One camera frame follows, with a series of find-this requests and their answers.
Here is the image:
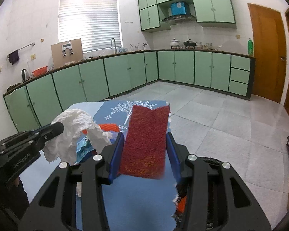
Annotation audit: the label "red scouring pad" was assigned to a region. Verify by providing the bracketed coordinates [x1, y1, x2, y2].
[119, 105, 170, 179]

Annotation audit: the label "white tissue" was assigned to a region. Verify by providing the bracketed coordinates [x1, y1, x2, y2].
[43, 109, 113, 165]

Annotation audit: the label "orange plastic basin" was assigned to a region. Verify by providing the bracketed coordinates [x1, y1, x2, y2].
[32, 66, 48, 77]

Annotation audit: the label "brown cardboard box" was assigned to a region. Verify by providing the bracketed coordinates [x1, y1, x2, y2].
[51, 39, 83, 69]

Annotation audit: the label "wall towel bar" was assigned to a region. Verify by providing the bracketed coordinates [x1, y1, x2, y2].
[7, 42, 35, 58]

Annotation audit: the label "dark hanging towel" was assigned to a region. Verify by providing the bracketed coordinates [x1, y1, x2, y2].
[8, 49, 20, 65]

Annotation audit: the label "black trash bin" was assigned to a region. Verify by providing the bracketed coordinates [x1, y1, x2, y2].
[172, 154, 228, 230]

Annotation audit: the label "green bottle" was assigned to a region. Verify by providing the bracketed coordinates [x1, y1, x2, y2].
[247, 38, 254, 56]

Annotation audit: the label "white cooking pot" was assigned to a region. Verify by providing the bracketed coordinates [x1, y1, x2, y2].
[170, 39, 181, 49]

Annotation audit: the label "blue paper carton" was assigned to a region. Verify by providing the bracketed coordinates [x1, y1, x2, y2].
[76, 136, 94, 163]

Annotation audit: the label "chrome sink faucet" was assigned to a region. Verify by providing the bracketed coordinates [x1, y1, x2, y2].
[110, 37, 117, 54]

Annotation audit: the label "blue tree-print table mat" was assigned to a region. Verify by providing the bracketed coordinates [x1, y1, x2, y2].
[76, 100, 181, 231]

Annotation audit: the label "green lower kitchen cabinets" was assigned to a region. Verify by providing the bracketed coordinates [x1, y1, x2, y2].
[3, 49, 256, 132]

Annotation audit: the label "light blue table cover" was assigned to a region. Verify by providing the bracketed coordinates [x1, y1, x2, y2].
[20, 102, 104, 202]

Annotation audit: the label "black wok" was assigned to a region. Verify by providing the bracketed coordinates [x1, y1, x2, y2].
[183, 39, 196, 49]

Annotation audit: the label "orange foam net roll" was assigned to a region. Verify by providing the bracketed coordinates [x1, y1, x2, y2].
[81, 123, 120, 135]

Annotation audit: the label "blue plastic bag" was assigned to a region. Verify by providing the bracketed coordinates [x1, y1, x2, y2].
[104, 131, 119, 142]

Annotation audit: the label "steel kettle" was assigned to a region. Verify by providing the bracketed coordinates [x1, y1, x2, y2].
[21, 69, 29, 82]

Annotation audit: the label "blue box on hood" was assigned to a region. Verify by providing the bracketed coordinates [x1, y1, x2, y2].
[171, 2, 188, 16]

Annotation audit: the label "white window blind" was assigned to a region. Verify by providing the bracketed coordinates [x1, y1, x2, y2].
[58, 0, 122, 53]

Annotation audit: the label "orange foam net sleeve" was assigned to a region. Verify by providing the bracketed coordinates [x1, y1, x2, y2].
[176, 196, 187, 213]

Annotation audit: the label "range hood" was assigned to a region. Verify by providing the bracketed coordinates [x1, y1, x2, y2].
[162, 14, 196, 24]

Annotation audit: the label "green upper wall cabinets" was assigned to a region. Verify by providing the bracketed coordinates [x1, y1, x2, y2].
[138, 0, 236, 32]

